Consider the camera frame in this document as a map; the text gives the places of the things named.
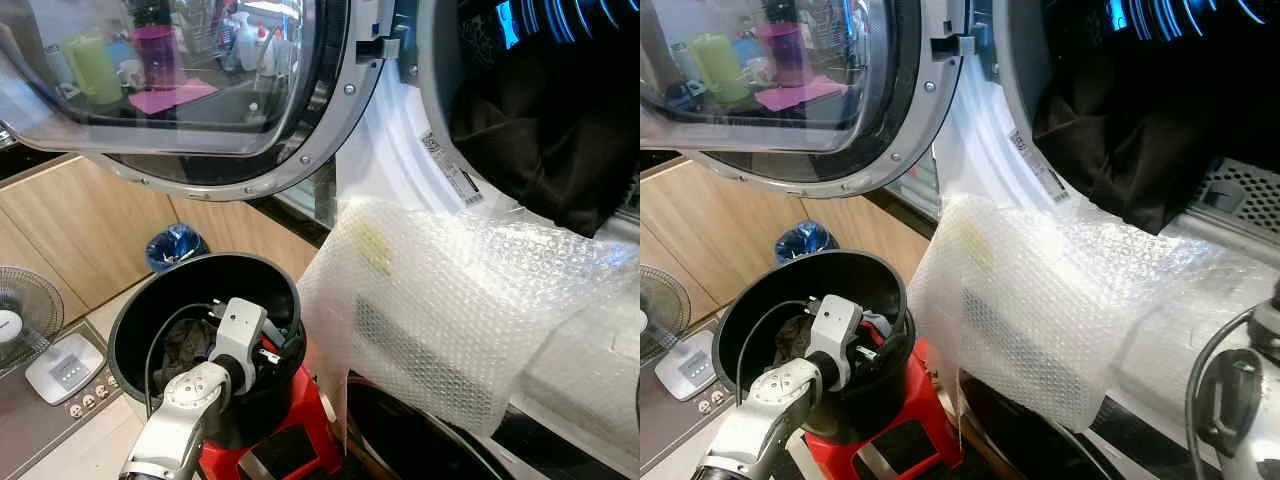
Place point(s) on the round glass washer door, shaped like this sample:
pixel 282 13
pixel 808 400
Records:
pixel 335 120
pixel 925 115

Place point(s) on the purple plastic cup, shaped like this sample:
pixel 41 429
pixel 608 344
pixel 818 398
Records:
pixel 156 58
pixel 782 56

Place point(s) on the grey brown floor mat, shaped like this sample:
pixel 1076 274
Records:
pixel 30 440
pixel 665 430

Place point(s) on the black round laundry bucket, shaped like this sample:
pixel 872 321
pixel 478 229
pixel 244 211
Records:
pixel 760 290
pixel 150 300

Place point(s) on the red plastic stool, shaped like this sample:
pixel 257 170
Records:
pixel 310 430
pixel 930 420

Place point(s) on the white floor fan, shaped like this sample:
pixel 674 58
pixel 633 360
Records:
pixel 688 368
pixel 65 370

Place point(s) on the blue plastic bag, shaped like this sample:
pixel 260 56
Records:
pixel 177 248
pixel 806 243

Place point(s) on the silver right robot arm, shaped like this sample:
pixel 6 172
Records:
pixel 1255 420

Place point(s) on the white mug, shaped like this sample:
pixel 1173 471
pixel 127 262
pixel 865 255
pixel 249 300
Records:
pixel 755 74
pixel 129 76

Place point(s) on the white barcode label sticker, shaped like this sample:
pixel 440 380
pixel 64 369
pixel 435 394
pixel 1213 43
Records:
pixel 450 168
pixel 1038 165

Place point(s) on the black round lower machine door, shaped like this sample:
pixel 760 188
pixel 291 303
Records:
pixel 400 440
pixel 1020 440

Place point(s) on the clear bubble wrap sheet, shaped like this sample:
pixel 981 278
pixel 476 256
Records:
pixel 1040 300
pixel 440 290

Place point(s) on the pink cloth mat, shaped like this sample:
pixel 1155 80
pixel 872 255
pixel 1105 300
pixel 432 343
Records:
pixel 170 97
pixel 797 95

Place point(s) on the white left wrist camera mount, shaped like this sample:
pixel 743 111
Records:
pixel 835 325
pixel 240 325

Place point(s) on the black garment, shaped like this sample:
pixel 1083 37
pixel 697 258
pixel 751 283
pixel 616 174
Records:
pixel 540 160
pixel 1130 150

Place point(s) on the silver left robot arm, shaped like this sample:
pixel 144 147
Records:
pixel 770 400
pixel 185 400

